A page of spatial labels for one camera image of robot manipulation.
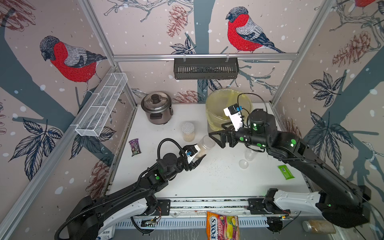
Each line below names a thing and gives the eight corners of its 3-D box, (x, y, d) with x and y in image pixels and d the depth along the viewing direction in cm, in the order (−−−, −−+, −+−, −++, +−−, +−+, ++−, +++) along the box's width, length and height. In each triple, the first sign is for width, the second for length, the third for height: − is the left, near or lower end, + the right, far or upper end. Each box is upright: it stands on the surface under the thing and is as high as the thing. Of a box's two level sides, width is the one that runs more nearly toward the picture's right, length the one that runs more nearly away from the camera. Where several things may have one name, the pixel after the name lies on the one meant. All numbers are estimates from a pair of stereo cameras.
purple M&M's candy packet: (132, 156, 95) (130, 154, 93) (130, 142, 101) (129, 140, 99) (141, 153, 96) (140, 151, 94) (138, 140, 102) (137, 138, 101)
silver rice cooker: (146, 126, 107) (137, 108, 92) (150, 108, 118) (144, 90, 104) (171, 126, 107) (167, 108, 92) (173, 108, 118) (170, 90, 104)
